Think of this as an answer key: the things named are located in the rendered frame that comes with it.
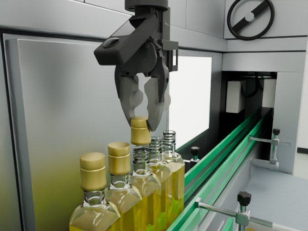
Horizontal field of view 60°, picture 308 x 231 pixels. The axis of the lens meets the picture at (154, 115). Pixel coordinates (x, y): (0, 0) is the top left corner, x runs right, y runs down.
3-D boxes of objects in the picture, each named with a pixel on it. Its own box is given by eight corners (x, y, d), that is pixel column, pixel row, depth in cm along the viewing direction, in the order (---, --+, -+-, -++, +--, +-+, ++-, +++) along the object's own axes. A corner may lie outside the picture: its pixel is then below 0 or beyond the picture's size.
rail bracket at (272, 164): (247, 172, 123) (250, 124, 119) (287, 180, 115) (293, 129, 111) (244, 176, 119) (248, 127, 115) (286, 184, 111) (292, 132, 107)
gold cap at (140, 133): (138, 138, 49) (137, 114, 48) (154, 141, 47) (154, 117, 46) (126, 143, 46) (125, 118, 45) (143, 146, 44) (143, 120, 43)
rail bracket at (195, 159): (181, 179, 95) (182, 143, 92) (200, 184, 91) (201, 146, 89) (176, 184, 91) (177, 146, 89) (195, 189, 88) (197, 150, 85)
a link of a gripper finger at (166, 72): (172, 101, 43) (165, 45, 42) (168, 102, 42) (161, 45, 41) (148, 103, 45) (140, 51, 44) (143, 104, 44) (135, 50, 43)
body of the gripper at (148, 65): (179, 75, 48) (180, 4, 46) (155, 77, 41) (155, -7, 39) (143, 74, 52) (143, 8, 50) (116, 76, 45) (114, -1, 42)
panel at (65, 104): (203, 129, 123) (206, 53, 116) (209, 130, 121) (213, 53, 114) (26, 243, 46) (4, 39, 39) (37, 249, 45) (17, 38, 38)
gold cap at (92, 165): (101, 192, 35) (100, 161, 34) (76, 190, 36) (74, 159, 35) (110, 181, 39) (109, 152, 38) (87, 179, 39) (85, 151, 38)
